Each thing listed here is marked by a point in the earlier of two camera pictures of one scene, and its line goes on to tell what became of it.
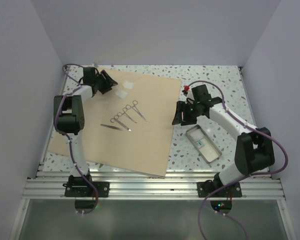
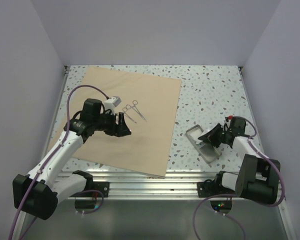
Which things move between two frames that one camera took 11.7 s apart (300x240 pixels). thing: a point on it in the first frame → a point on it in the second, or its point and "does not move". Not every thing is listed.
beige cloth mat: (129, 125) does not move
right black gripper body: (190, 112) → (223, 136)
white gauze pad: (196, 135) does not move
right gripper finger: (178, 117) → (213, 136)
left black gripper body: (97, 80) → (111, 128)
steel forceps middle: (125, 110) does not move
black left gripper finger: (106, 82) → (123, 129)
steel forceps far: (134, 103) does not move
